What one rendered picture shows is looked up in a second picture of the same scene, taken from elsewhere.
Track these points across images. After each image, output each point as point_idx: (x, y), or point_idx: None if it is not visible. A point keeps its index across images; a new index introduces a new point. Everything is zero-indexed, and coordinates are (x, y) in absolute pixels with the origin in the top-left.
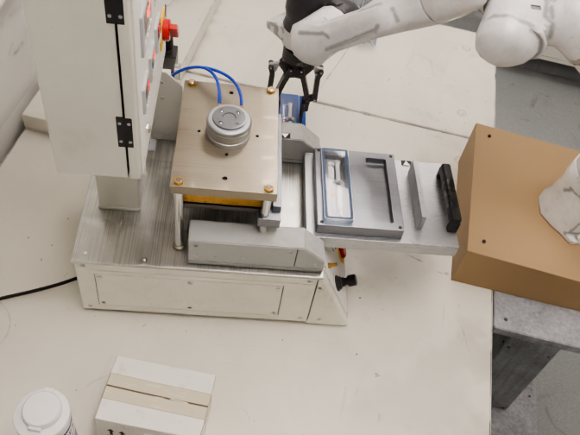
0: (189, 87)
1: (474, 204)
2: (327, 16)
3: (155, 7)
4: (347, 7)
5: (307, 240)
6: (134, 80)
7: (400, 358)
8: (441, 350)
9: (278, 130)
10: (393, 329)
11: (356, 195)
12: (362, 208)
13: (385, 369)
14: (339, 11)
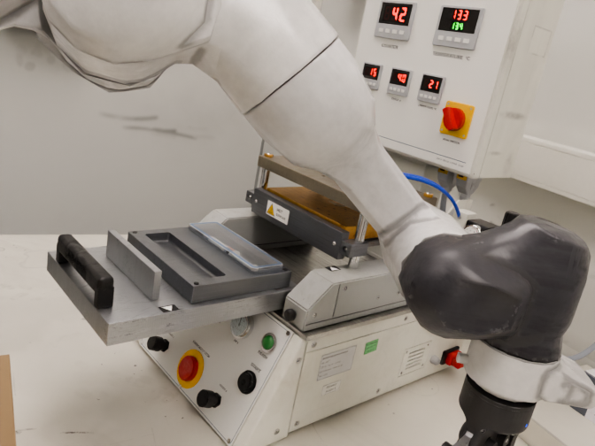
0: (423, 194)
1: (4, 411)
2: (440, 220)
3: (439, 61)
4: (450, 240)
5: (217, 215)
6: (359, 34)
7: (63, 334)
8: (11, 351)
9: (328, 223)
10: (81, 352)
11: (204, 245)
12: (188, 238)
13: (76, 323)
14: (444, 231)
